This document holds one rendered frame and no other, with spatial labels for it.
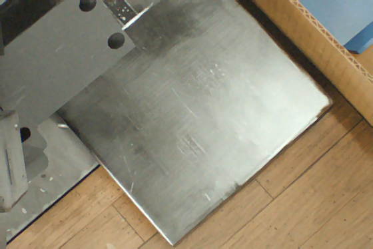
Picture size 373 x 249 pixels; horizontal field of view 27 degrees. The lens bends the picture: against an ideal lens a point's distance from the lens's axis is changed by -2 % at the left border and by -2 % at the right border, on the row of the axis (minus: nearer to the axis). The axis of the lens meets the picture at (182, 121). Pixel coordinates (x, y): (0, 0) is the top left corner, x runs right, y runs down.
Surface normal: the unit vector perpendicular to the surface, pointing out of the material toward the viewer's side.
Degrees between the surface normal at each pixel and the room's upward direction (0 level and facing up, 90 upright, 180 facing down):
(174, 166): 0
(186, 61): 0
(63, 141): 0
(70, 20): 27
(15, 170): 90
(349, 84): 90
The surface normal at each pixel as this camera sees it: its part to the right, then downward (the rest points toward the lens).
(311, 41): -0.76, 0.64
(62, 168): -0.04, -0.25
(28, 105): 0.28, 0.08
